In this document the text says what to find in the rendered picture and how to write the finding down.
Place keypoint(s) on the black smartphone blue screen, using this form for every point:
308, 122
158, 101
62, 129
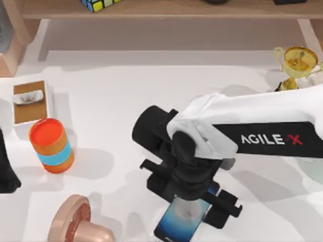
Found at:
181, 219

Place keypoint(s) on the rose gold round stamp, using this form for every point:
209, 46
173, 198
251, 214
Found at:
75, 221

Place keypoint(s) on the orange can blue band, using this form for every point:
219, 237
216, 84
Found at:
51, 147

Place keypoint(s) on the white box brown inside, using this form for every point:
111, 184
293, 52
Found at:
31, 111

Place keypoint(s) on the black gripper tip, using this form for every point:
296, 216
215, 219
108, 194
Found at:
7, 166

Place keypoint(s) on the gold trophy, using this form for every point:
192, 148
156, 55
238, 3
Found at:
299, 61

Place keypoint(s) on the white crumpled packet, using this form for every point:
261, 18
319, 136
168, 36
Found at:
27, 97

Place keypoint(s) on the wooden open shelf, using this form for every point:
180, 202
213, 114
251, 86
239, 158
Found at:
161, 12

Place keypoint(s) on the black round thing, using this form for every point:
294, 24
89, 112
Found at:
216, 1

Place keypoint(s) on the coloured puzzle cube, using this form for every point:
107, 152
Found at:
99, 4

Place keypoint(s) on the black flat thing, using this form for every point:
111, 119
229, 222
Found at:
290, 1

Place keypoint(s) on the grey blue thing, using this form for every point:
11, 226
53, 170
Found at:
3, 25

